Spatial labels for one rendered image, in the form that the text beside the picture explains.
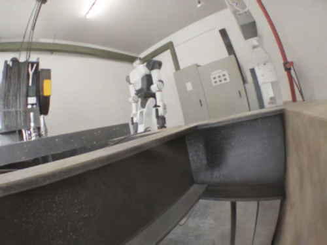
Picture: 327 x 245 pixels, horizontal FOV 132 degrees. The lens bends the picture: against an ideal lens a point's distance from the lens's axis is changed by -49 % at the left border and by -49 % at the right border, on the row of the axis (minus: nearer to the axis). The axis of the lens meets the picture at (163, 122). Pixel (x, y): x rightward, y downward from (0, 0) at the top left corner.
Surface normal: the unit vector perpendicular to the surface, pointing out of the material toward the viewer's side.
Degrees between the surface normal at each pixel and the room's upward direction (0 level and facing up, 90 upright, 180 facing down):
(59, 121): 90
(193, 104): 90
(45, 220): 90
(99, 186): 90
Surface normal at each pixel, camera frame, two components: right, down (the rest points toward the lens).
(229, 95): -0.61, 0.13
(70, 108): 0.76, -0.17
